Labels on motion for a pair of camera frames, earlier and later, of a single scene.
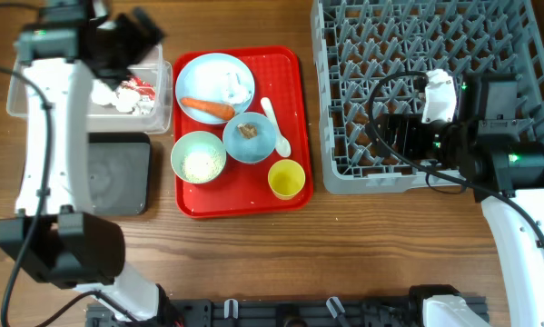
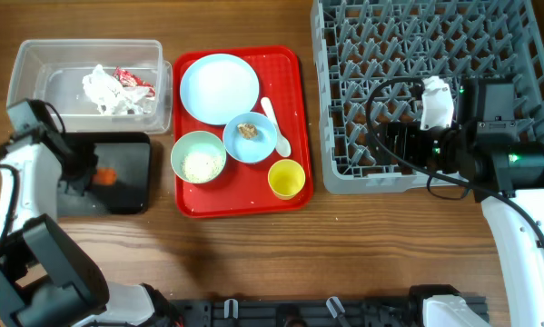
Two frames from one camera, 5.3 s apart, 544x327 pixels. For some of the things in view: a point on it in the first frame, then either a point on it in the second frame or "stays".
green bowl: [198, 157] stays
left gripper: [143, 43] → [87, 150]
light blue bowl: [254, 149] stays
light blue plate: [215, 77] stays
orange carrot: [212, 108] → [104, 176]
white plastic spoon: [282, 146] stays
